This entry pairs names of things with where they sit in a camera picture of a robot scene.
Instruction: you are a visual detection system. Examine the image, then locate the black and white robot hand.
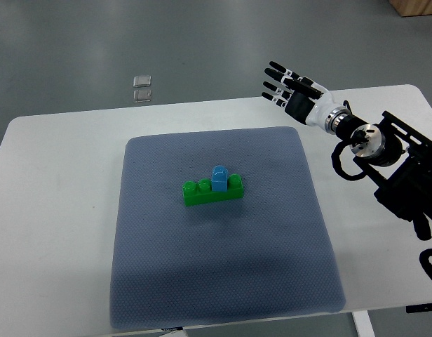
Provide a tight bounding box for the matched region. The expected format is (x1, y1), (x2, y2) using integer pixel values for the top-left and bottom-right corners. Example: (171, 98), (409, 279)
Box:
(262, 61), (339, 128)

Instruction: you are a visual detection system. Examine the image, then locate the blue toy block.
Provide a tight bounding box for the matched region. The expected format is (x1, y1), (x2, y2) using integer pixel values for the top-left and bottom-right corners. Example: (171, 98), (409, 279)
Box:
(211, 165), (229, 192)

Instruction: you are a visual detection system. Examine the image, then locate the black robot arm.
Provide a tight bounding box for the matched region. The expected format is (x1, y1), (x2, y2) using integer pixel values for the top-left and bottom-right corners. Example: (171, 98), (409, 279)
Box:
(329, 104), (432, 241)

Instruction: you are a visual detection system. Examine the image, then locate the green four-stud toy block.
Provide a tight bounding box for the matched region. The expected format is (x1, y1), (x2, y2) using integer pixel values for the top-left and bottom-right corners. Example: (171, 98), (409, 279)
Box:
(182, 173), (244, 206)

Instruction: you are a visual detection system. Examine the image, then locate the wooden furniture corner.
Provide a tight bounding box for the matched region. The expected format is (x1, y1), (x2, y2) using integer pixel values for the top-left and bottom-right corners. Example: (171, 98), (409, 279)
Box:
(389, 0), (432, 17)

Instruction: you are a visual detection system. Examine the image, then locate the blue-grey textured mat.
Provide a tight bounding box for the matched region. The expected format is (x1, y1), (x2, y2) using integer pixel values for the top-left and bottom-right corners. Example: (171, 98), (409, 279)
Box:
(110, 126), (345, 330)

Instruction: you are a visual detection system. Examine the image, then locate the upper metal floor plate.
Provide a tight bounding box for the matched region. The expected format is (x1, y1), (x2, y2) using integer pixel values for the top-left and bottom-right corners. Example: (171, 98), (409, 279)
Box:
(133, 74), (151, 88)

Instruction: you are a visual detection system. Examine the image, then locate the white table leg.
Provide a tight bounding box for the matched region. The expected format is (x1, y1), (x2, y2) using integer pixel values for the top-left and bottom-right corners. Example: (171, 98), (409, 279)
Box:
(352, 310), (375, 337)

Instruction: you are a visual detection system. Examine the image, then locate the black table control panel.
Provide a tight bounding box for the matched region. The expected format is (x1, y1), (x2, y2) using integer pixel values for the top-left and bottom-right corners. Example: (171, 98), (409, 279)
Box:
(405, 303), (432, 314)

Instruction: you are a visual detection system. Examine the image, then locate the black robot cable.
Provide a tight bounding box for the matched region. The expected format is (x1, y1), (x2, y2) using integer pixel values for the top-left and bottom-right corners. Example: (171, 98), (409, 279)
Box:
(331, 140), (371, 182)

